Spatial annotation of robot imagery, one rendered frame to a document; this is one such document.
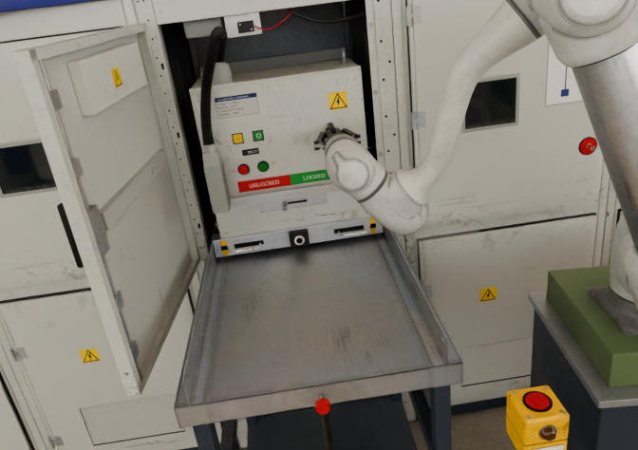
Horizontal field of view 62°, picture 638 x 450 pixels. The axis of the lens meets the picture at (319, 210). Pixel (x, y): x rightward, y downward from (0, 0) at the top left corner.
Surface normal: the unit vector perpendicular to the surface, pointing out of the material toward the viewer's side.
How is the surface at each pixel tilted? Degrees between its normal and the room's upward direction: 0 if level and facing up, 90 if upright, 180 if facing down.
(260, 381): 0
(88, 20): 90
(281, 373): 0
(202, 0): 90
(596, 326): 1
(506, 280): 90
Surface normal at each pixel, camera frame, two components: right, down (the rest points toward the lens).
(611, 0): -0.35, 0.28
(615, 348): -0.10, -0.91
